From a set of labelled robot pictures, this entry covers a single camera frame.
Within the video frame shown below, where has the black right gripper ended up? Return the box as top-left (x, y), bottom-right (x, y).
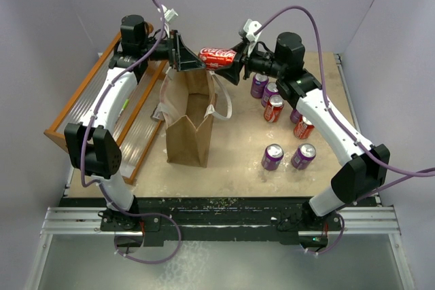
top-left (214, 40), bottom-right (285, 86)

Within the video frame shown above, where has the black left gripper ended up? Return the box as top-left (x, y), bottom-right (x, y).
top-left (139, 30), bottom-right (205, 71)

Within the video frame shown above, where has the red cola can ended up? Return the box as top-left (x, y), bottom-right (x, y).
top-left (264, 95), bottom-right (284, 123)
top-left (198, 48), bottom-right (237, 70)
top-left (294, 116), bottom-right (315, 139)

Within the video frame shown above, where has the brown canvas tote bag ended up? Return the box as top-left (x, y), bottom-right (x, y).
top-left (156, 68), bottom-right (232, 168)

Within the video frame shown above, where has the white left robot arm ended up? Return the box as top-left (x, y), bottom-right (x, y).
top-left (64, 10), bottom-right (205, 230)

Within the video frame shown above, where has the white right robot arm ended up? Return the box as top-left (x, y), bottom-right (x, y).
top-left (199, 32), bottom-right (390, 230)

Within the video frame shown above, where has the purple soda can far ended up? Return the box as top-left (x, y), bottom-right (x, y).
top-left (250, 73), bottom-right (269, 98)

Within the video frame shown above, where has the purple soda can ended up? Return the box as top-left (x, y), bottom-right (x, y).
top-left (291, 143), bottom-right (317, 170)
top-left (261, 81), bottom-right (279, 107)
top-left (290, 109), bottom-right (302, 124)
top-left (261, 143), bottom-right (284, 171)
top-left (250, 73), bottom-right (269, 98)

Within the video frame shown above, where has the small brown packet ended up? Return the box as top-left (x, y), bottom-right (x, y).
top-left (151, 105), bottom-right (164, 121)

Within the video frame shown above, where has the green marker pen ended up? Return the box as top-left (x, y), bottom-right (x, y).
top-left (115, 99), bottom-right (130, 125)

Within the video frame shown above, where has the orange wooden framed tray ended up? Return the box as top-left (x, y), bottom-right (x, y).
top-left (43, 21), bottom-right (171, 185)

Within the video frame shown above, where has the purple soda can front left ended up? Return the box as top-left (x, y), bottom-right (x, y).
top-left (261, 143), bottom-right (284, 171)

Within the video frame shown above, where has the purple soda can front right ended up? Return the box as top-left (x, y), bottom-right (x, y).
top-left (291, 143), bottom-right (317, 170)

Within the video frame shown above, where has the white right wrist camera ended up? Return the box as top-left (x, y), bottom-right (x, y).
top-left (239, 19), bottom-right (262, 56)

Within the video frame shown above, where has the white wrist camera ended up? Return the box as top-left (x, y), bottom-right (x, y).
top-left (239, 19), bottom-right (262, 56)
top-left (162, 5), bottom-right (179, 37)

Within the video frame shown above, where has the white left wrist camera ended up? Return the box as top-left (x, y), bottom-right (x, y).
top-left (162, 5), bottom-right (179, 37)

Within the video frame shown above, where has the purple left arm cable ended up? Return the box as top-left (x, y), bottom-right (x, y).
top-left (81, 0), bottom-right (184, 266)

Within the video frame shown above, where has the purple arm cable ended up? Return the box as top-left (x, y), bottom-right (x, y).
top-left (81, 0), bottom-right (184, 266)
top-left (251, 5), bottom-right (435, 257)

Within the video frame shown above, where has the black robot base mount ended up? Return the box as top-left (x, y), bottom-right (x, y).
top-left (59, 196), bottom-right (378, 249)

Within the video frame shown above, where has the aluminium front rail frame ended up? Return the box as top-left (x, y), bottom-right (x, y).
top-left (25, 202), bottom-right (415, 289)

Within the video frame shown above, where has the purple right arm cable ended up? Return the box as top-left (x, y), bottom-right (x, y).
top-left (251, 5), bottom-right (435, 257)

